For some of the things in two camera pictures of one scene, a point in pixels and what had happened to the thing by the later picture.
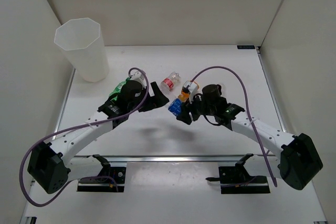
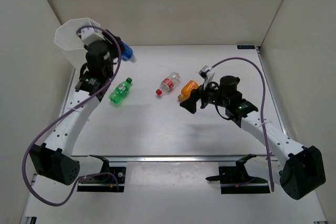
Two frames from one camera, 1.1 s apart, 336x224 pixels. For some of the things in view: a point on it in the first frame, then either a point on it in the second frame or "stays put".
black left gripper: [158, 99] -> [105, 34]
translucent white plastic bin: [81, 40] stays put
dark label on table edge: [245, 46] stays put
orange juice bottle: [185, 92] stays put
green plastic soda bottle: [117, 89] stays put
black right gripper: [188, 108] -> [190, 103]
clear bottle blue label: [175, 106] -> [127, 53]
